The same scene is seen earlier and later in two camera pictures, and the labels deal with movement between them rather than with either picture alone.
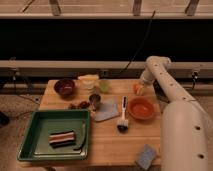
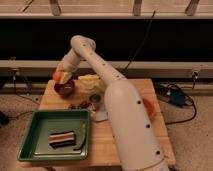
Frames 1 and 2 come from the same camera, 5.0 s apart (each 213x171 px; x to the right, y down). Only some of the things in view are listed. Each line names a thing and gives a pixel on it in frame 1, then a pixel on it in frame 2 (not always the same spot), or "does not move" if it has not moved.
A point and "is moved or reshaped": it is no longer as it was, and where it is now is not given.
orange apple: x=135 y=88 is moved or reshaped
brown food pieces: x=83 y=105 does not move
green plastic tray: x=56 y=135 does not move
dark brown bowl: x=65 y=87 does not move
